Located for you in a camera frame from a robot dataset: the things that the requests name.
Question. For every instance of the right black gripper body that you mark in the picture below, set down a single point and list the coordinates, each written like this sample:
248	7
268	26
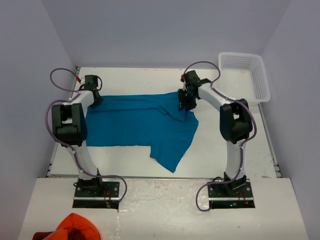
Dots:
186	99

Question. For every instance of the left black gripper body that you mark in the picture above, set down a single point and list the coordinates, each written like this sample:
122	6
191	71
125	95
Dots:
97	102

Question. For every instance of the blue t shirt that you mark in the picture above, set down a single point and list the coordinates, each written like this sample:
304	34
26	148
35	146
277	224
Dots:
152	120

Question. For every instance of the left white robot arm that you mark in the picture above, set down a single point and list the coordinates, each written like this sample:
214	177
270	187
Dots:
70	130

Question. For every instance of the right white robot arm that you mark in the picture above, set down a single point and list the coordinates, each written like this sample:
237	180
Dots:
235	124

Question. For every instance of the white plastic basket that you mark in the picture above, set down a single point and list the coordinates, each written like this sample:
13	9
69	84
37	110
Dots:
243	75

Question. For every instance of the orange t shirt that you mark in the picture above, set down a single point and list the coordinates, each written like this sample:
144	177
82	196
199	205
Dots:
76	227

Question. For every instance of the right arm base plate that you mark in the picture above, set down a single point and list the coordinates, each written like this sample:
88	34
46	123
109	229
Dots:
220	197

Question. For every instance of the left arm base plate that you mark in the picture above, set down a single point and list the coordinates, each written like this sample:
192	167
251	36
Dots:
96	194

